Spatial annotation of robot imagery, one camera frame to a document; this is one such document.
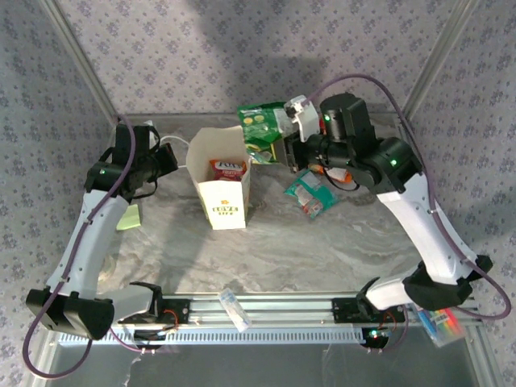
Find white slotted cable duct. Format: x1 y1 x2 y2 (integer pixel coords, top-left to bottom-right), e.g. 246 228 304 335
58 325 364 346

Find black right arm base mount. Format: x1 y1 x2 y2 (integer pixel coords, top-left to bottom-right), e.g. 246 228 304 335
331 296 406 326

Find green sticky note pad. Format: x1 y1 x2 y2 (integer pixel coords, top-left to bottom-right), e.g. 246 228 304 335
115 203 143 231

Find green snack bag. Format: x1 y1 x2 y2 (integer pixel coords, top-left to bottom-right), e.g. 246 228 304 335
236 101 299 165

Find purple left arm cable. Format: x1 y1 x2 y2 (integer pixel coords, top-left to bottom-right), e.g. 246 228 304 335
22 114 136 380

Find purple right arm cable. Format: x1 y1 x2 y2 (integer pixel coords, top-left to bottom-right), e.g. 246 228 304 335
306 73 513 355

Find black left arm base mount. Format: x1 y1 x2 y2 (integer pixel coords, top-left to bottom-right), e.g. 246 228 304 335
155 296 190 324

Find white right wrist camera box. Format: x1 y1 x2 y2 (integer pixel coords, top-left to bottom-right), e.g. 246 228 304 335
283 94 319 143

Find coloured marker pack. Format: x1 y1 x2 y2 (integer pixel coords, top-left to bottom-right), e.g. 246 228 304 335
410 304 465 348

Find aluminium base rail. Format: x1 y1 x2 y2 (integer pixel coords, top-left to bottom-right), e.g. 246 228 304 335
44 292 484 327

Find orange Fox's candy packet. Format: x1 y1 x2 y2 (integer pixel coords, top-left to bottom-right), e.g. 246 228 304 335
308 163 351 185

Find black circuit board with light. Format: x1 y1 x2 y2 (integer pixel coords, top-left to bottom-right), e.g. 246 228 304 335
360 326 392 348

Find aluminium side rail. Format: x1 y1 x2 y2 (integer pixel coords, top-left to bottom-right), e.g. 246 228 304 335
397 112 499 387

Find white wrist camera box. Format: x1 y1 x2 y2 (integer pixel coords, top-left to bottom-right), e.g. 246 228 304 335
139 118 157 147
283 94 319 143

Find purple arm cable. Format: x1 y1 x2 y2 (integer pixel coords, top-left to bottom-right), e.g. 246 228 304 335
306 73 513 355
22 114 136 380

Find aluminium frame post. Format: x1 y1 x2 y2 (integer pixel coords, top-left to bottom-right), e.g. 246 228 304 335
401 0 481 117

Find clear tape roll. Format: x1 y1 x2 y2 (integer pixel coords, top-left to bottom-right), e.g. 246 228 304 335
98 257 118 283

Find fruit picture Fox's candy packet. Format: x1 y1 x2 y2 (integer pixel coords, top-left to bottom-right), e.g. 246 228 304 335
208 159 248 181

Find clear plastic packet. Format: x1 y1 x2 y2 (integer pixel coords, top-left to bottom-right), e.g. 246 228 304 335
218 288 253 334

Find teal snack packet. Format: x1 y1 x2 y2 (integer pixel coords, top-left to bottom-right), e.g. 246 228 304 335
284 168 340 219

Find white paper bag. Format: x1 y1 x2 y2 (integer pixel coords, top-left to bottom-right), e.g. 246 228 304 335
159 124 254 231

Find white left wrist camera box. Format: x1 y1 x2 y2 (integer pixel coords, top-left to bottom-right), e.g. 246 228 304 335
139 118 157 147

